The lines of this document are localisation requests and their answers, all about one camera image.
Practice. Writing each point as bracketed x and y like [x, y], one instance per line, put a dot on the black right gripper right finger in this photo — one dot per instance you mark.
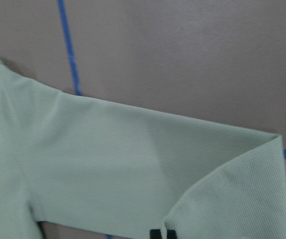
[171, 234]

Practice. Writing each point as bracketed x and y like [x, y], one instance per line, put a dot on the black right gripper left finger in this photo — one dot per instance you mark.
[155, 234]

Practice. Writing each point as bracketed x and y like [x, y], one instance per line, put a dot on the sage green long-sleeve shirt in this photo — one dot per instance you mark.
[122, 170]

